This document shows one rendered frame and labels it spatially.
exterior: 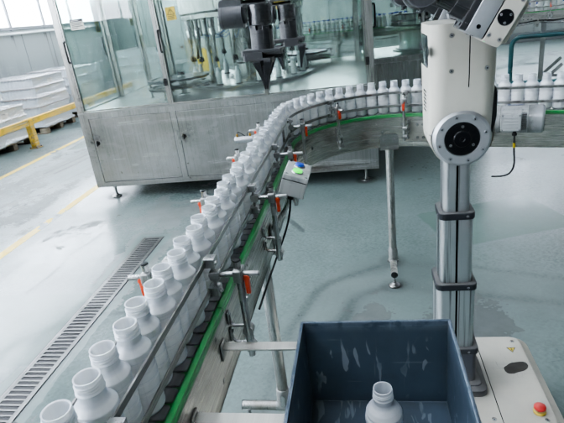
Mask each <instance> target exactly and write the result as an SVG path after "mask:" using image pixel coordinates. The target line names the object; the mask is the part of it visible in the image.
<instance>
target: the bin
mask: <svg viewBox="0 0 564 423"><path fill-rule="evenodd" d="M220 350H221V355H222V361H223V362H224V360H225V358H226V356H227V351H295V360H294V364H293V369H292V374H291V380H290V388H289V393H288V399H287V403H286V408H285V413H284V414H259V413H205V412H198V409H197V407H196V408H195V410H194V412H193V415H192V417H191V423H366V420H365V413H366V407H367V405H368V403H369V401H370V400H371V399H372V398H373V385H374V384H376V383H377V382H380V381H384V382H387V383H389V384H391V386H392V389H393V395H394V399H395V400H396V401H397V402H398V403H399V404H400V406H401V408H402V410H403V423H482V421H481V419H480V416H479V413H478V408H477V405H476V402H475V399H474V396H473V391H472V388H471V385H470V382H469V379H468V376H467V371H466V368H465V365H464V362H463V359H462V355H461V351H460V348H459V346H458V342H457V337H456V334H455V332H454V328H453V325H452V320H451V319H424V320H374V321H302V322H301V323H300V330H299V336H298V341H297V342H225V338H223V339H222V342H221V345H220Z"/></svg>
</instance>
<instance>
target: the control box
mask: <svg viewBox="0 0 564 423"><path fill-rule="evenodd" d="M295 163H296V162H295V161H292V160H289V161H288V164H287V165H286V167H285V171H284V173H283V176H282V180H281V183H280V187H279V193H280V194H287V202H286V204H285V206H284V208H283V210H282V212H281V213H280V214H279V216H278V223H279V222H280V221H281V219H282V217H283V216H284V214H285V213H286V211H287V209H288V208H289V215H288V220H287V223H286V227H285V232H284V235H283V237H282V238H283V239H282V243H281V247H282V244H283V241H284V239H285V234H286V232H287V228H288V226H289V221H290V212H291V200H294V198H298V199H301V200H303V198H304V195H305V192H306V187H307V183H308V180H309V177H310V173H311V168H312V166H310V165H308V164H304V167H299V166H296V165H295ZM294 168H299V169H301V170H302V173H296V172H294V171H293V169H294ZM270 231H271V237H274V226H273V222H272V224H271V226H270ZM276 261H277V257H276V258H275V260H274V264H273V267H272V269H271V271H270V274H269V278H268V281H267V284H266V286H265V289H264V293H263V296H262V299H261V301H260V304H259V307H258V309H259V310H260V309H261V306H262V304H263V301H264V297H265V294H266V290H267V288H268V285H269V281H270V278H271V275H272V273H273V270H274V266H275V264H276Z"/></svg>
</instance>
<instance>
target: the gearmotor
mask: <svg viewBox="0 0 564 423"><path fill-rule="evenodd" d="M545 116H546V105H544V104H531V105H530V104H527V105H525V104H510V105H497V117H496V121H495V124H494V127H493V136H492V141H494V132H496V133H512V136H514V137H513V158H514V162H513V166H512V169H511V171H510V172H509V173H507V174H505V175H491V177H503V176H506V175H509V174H510V173H511V172H512V171H513V169H514V165H515V136H517V133H542V132H543V131H544V127H545ZM492 141H491V144H490V145H489V146H492Z"/></svg>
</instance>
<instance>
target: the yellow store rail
mask: <svg viewBox="0 0 564 423"><path fill-rule="evenodd" d="M74 108H76V105H75V102H73V103H70V104H67V105H64V106H62V107H58V108H56V109H53V110H50V111H48V112H44V113H41V114H39V115H37V116H34V117H29V118H26V119H24V120H22V121H20V122H17V123H14V124H11V125H8V126H6V127H3V128H0V137H1V136H3V135H5V134H8V133H11V132H14V131H16V130H19V129H21V128H26V130H27V133H28V136H29V140H30V143H31V146H32V147H30V149H38V148H40V147H43V145H42V144H41V145H40V143H39V139H38V136H37V133H36V130H35V127H34V124H35V123H38V122H40V121H43V120H45V119H47V118H52V117H53V116H56V115H58V114H61V113H63V112H67V111H70V110H71V109H74Z"/></svg>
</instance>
